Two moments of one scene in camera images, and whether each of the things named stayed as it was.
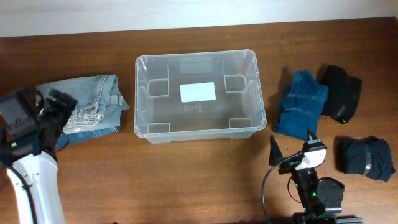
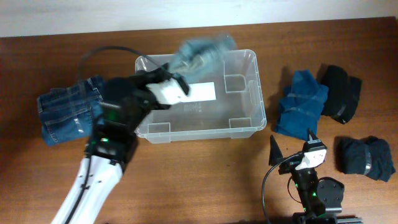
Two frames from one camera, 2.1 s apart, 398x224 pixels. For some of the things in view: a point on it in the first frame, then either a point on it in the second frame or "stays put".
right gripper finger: (275, 152) stays put
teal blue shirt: (303, 101) stays put
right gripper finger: (312, 134) stays put
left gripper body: (55, 115) -> (138, 78)
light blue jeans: (99, 101) -> (199, 55)
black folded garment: (344, 92) stays put
